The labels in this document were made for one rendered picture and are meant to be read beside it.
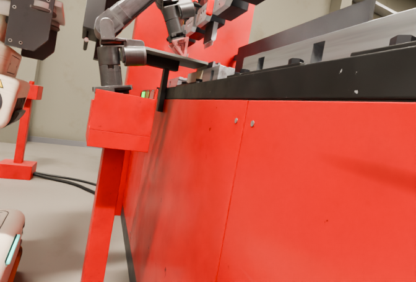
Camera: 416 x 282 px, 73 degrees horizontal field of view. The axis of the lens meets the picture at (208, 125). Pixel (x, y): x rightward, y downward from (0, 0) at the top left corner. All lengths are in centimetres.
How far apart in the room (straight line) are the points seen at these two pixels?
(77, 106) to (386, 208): 456
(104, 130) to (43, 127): 396
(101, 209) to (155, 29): 144
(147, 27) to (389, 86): 188
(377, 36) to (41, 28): 82
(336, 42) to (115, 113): 55
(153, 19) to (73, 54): 277
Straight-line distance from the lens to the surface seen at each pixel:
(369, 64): 31
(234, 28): 227
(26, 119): 284
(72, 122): 471
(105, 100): 78
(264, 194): 41
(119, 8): 84
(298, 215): 35
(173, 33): 115
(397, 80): 29
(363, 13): 132
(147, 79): 202
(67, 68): 470
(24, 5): 97
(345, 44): 52
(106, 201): 91
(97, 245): 96
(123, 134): 79
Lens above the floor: 79
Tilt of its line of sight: 2 degrees down
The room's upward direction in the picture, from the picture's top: 10 degrees clockwise
